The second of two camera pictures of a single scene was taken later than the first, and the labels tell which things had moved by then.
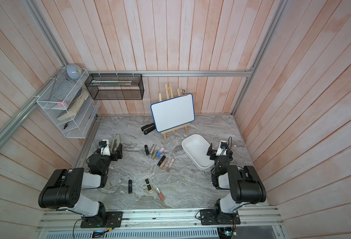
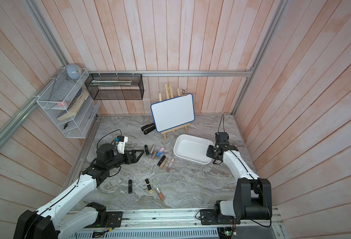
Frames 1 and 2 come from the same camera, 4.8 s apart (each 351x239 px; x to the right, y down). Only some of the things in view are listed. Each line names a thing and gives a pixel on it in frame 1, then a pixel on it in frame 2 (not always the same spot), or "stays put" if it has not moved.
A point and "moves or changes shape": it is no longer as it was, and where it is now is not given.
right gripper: x=212 y=151 stays put
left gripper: x=118 y=150 → x=134 y=159
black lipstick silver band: x=146 y=150 stays put
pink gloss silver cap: x=160 y=195 stays put
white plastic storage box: x=196 y=148 moves or changes shape
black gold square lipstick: x=148 y=184 stays put
